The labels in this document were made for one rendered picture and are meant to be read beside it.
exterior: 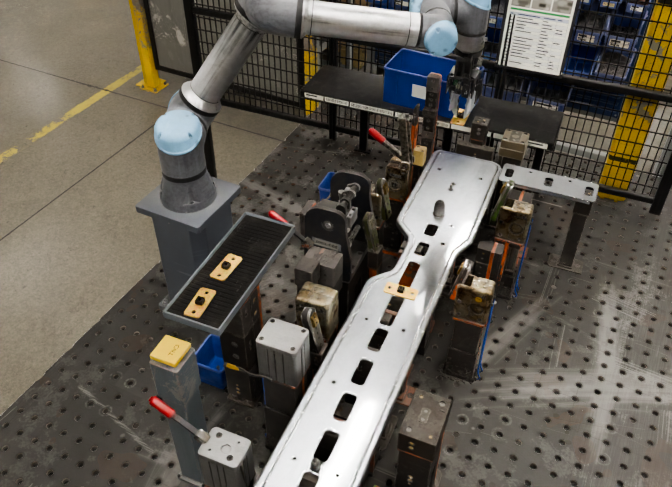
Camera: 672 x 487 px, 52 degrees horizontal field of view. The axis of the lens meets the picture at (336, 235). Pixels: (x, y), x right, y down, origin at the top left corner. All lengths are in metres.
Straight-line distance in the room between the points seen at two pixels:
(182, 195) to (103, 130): 2.64
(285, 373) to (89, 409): 0.65
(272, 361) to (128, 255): 2.02
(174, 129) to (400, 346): 0.76
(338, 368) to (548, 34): 1.34
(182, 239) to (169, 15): 2.73
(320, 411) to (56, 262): 2.24
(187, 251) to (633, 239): 1.50
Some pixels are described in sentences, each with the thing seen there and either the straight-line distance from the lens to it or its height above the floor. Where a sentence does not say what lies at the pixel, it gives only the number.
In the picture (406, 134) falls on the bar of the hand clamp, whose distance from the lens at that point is 2.01.
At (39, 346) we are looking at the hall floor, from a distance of 3.17.
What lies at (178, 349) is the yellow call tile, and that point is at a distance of 1.43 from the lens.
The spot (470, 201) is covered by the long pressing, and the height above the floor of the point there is 1.00.
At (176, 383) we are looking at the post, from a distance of 1.45.
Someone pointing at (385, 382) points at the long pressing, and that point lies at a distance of 1.55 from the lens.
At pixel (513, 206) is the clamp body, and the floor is 1.04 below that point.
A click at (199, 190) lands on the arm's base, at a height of 1.15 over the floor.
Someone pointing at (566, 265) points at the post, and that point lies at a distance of 2.35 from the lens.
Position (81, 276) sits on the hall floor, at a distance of 3.41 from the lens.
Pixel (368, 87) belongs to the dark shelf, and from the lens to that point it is 2.53.
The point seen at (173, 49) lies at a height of 0.32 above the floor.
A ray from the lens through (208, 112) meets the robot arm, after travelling 1.85.
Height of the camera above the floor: 2.23
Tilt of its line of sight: 41 degrees down
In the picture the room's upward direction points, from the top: straight up
